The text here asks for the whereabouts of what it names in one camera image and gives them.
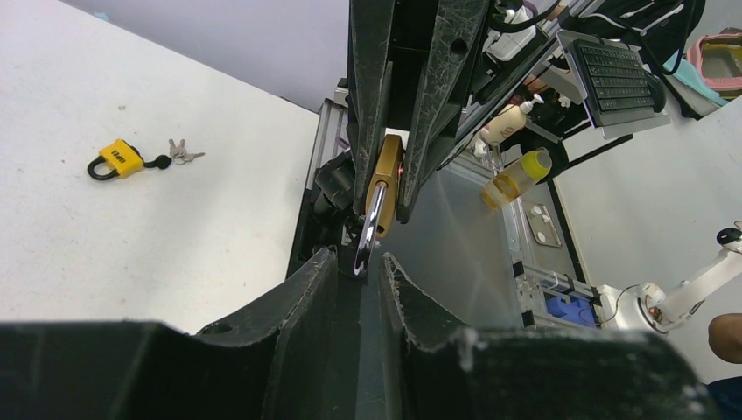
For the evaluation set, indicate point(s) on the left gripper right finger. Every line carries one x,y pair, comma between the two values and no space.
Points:
429,354

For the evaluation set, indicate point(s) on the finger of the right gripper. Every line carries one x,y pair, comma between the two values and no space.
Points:
456,26
369,36

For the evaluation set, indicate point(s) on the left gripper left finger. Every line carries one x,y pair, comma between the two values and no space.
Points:
270,357

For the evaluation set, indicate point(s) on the brass padlock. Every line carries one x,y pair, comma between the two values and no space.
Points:
381,201

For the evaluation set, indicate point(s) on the silver key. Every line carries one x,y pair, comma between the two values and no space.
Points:
178,155

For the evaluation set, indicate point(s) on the yellow padlock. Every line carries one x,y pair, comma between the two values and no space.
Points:
117,160

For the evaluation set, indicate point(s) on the white pump lotion bottle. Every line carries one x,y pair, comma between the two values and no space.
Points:
510,120

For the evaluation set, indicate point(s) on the yellow capped clear bottle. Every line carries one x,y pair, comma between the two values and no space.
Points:
517,178

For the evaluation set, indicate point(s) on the black computer keyboard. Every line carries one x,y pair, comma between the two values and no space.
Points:
614,78

